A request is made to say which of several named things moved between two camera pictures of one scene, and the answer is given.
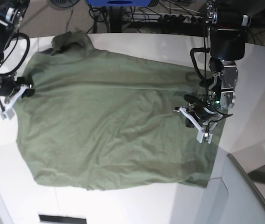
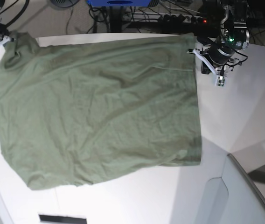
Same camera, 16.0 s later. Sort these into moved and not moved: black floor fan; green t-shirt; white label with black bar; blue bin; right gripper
Moved: green t-shirt; right gripper
Not moved: black floor fan; white label with black bar; blue bin
